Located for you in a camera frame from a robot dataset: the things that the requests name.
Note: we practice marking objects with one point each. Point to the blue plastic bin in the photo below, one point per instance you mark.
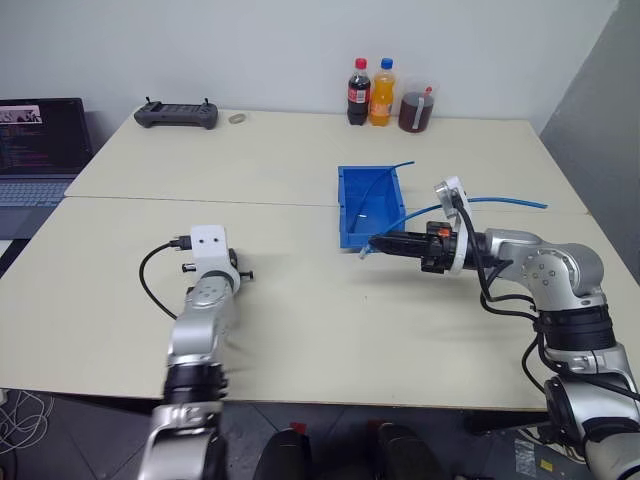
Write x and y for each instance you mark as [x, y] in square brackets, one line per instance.
[380, 210]

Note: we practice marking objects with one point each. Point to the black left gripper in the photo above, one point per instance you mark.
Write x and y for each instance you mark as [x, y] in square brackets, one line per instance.
[239, 265]

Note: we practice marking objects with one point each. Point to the small clear tape roll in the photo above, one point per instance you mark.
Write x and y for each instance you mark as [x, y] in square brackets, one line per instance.
[237, 119]

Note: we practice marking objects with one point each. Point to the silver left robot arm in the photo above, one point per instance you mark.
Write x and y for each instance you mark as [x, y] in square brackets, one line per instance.
[200, 320]

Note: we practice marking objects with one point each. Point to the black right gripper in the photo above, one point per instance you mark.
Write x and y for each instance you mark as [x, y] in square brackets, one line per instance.
[436, 247]

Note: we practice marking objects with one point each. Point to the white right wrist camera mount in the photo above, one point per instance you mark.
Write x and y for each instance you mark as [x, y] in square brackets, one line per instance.
[452, 195]

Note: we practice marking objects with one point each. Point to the dark grey handheld controller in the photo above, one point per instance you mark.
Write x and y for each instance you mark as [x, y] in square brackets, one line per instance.
[175, 115]

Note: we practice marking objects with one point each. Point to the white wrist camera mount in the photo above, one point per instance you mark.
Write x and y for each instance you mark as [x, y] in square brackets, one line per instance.
[452, 195]
[210, 247]

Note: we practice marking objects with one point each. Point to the open laptop computer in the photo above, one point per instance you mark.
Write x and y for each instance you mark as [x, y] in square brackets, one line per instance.
[35, 150]

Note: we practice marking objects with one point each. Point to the cola bottle red cap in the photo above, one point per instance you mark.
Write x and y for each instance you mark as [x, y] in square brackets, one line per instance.
[358, 95]

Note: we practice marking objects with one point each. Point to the plastic cup with dark liquid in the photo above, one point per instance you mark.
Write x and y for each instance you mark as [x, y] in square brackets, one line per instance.
[417, 110]

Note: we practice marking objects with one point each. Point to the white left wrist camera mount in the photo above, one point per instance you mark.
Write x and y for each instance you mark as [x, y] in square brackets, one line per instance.
[210, 247]

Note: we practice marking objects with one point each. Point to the grey labelled floor box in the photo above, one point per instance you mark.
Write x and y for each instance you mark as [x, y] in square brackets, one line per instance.
[532, 457]

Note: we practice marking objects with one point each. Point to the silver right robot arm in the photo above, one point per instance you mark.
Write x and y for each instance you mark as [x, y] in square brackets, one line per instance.
[560, 280]

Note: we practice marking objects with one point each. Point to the orange soda bottle blue cap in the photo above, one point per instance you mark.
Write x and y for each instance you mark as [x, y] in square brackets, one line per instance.
[382, 97]

